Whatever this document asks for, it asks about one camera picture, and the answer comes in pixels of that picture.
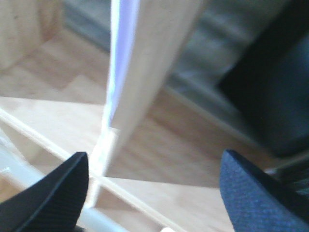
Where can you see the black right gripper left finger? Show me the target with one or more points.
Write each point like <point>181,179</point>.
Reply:
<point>53,204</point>

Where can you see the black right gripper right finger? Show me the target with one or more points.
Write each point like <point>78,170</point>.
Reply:
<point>255,202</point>

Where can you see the white paper stack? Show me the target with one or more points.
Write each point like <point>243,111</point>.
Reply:
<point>124,17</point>

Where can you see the wooden shelf unit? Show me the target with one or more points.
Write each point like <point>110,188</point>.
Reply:
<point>165,161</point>

